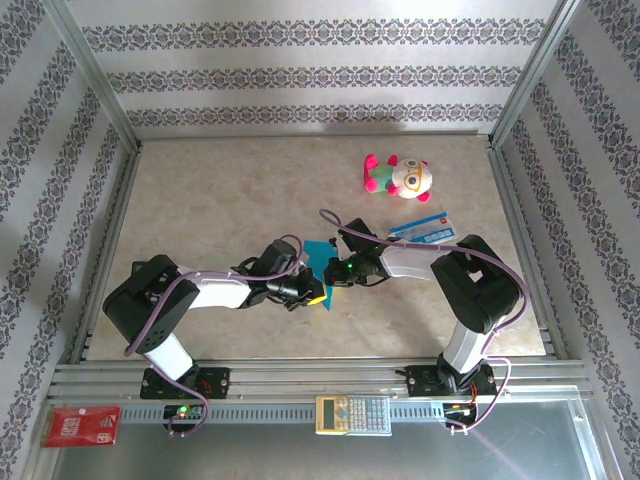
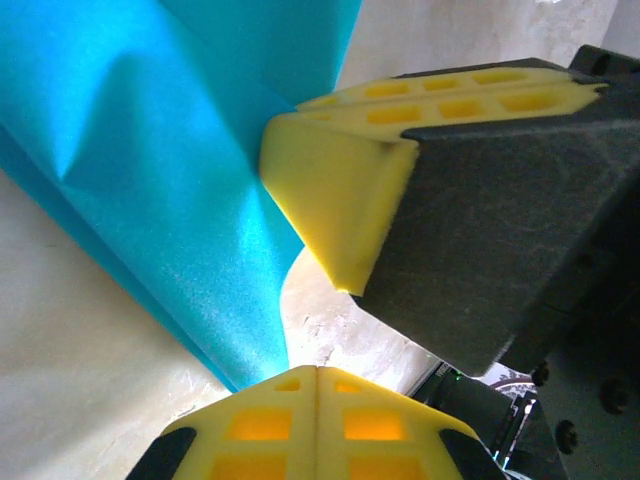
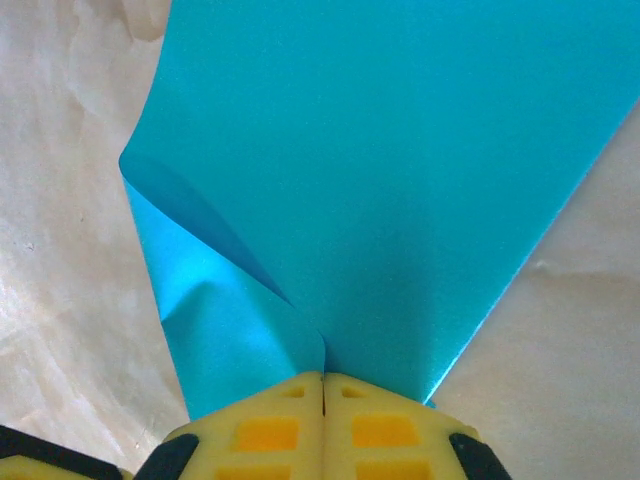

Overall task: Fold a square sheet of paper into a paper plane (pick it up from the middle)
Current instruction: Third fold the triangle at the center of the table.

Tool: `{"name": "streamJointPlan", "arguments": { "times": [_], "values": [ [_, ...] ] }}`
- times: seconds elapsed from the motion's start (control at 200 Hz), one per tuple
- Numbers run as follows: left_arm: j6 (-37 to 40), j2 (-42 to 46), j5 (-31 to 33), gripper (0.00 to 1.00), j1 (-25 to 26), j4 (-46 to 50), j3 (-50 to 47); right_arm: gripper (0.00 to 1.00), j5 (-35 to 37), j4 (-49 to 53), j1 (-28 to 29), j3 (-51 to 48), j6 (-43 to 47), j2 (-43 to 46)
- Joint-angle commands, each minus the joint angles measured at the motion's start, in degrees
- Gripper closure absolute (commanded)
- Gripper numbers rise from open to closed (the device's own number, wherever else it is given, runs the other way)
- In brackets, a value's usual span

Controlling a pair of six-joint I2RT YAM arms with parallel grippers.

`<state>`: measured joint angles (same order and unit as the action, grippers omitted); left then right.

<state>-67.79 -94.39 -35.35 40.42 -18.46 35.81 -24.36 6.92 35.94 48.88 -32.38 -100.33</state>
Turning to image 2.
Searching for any blue square paper sheet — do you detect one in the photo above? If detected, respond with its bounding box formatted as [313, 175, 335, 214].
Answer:
[0, 0, 364, 394]

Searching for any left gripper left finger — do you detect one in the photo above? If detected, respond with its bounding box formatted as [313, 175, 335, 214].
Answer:
[127, 364, 319, 480]

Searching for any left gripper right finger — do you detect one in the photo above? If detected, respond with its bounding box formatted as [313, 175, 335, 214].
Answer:
[318, 367, 504, 480]

